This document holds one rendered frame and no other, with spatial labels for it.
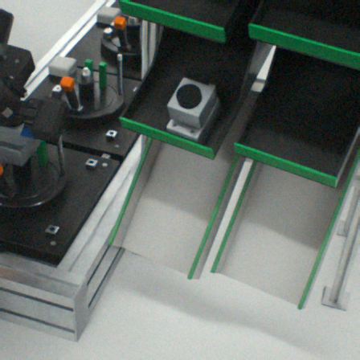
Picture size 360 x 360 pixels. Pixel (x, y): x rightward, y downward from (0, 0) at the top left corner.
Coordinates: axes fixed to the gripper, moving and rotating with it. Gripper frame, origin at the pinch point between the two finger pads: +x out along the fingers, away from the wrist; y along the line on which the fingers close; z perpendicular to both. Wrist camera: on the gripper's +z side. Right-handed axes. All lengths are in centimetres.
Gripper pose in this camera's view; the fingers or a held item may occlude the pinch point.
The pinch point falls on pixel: (18, 119)
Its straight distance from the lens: 107.8
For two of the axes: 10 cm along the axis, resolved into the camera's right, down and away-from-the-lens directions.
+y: -9.5, -2.4, 2.1
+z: 2.8, -9.4, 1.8
